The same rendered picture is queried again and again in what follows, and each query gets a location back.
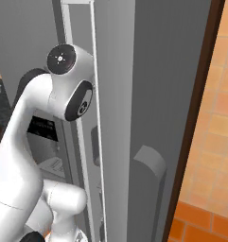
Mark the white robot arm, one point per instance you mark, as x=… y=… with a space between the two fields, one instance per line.
x=17 y=151

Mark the grey fridge door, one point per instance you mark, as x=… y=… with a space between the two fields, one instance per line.
x=24 y=28
x=156 y=78

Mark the dark brown cabinet side panel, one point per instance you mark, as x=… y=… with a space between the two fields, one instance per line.
x=197 y=94

